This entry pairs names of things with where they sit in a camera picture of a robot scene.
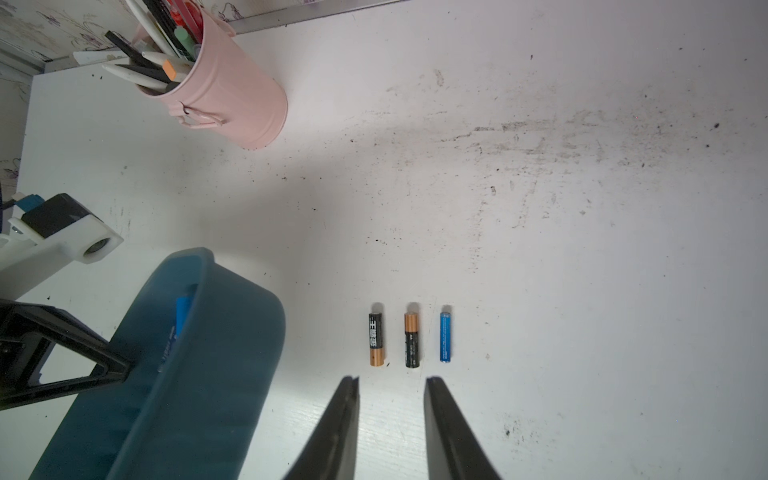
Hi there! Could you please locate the teal plastic storage box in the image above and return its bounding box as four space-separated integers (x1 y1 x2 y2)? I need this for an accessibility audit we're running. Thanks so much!
32 248 286 479

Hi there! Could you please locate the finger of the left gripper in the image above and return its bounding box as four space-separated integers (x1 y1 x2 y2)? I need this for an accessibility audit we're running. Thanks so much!
1 299 131 410

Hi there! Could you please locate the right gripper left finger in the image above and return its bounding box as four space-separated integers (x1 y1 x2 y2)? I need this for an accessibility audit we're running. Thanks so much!
285 376 360 479

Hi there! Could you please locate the black copper AA battery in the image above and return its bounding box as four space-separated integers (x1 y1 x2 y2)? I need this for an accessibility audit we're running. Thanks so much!
368 312 385 367

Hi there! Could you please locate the blue AAA battery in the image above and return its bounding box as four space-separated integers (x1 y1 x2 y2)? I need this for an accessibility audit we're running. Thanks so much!
439 310 452 363

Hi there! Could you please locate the pink pen holder cup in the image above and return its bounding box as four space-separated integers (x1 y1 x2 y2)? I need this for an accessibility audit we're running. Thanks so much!
138 11 288 150

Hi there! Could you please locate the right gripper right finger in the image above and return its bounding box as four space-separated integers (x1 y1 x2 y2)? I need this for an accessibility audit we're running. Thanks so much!
424 376 500 479

